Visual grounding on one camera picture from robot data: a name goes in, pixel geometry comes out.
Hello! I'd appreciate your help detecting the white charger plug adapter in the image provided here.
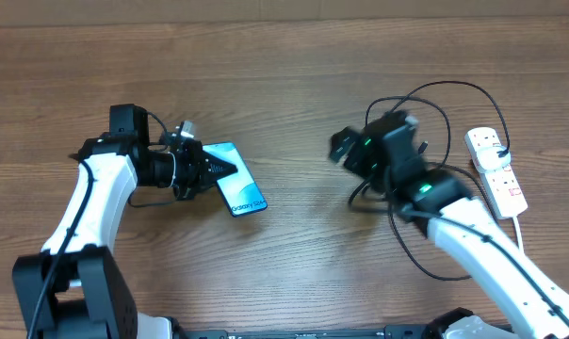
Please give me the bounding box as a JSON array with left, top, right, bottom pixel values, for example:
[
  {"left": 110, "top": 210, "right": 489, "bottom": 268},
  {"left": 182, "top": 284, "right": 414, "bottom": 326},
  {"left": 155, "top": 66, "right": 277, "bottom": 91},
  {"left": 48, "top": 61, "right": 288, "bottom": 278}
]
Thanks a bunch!
[{"left": 474, "top": 145, "right": 512, "bottom": 173}]

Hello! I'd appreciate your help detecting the white power strip cord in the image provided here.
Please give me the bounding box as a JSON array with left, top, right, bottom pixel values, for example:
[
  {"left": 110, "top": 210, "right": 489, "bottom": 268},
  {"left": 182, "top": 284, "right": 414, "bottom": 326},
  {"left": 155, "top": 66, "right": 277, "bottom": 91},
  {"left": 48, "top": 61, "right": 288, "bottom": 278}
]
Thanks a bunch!
[{"left": 511, "top": 215, "right": 526, "bottom": 253}]

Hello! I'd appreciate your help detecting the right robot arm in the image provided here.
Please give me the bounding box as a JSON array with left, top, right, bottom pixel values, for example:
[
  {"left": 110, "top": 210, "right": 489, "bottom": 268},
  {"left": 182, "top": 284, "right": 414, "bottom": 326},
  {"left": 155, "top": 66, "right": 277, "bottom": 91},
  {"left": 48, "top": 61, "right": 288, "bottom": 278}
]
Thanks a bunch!
[{"left": 329, "top": 111, "right": 569, "bottom": 338}]

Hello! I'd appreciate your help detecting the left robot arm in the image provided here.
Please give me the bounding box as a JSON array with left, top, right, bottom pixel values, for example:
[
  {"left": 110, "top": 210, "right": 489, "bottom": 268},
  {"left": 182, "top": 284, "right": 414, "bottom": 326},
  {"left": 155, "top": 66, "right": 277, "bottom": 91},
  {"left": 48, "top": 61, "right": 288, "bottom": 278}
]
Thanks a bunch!
[{"left": 12, "top": 104, "right": 237, "bottom": 338}]

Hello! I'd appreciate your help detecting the Samsung Galaxy smartphone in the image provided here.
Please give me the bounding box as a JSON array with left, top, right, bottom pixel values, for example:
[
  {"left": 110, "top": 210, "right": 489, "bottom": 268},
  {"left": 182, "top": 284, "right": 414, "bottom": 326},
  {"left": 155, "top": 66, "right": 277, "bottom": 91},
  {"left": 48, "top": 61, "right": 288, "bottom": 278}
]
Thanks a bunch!
[{"left": 203, "top": 142, "right": 268, "bottom": 217}]

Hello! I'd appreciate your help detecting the white power strip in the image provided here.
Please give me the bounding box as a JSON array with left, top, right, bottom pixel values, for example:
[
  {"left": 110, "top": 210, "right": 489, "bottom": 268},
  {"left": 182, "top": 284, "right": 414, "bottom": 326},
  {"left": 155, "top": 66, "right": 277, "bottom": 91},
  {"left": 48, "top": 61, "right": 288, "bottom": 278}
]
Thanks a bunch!
[{"left": 464, "top": 127, "right": 528, "bottom": 219}]

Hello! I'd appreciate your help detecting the black USB charging cable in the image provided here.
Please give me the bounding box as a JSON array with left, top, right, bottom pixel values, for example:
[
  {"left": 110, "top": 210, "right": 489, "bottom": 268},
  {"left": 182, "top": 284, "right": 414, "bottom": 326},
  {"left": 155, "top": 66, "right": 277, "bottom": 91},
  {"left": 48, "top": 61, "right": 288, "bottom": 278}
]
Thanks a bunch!
[{"left": 348, "top": 80, "right": 512, "bottom": 283}]

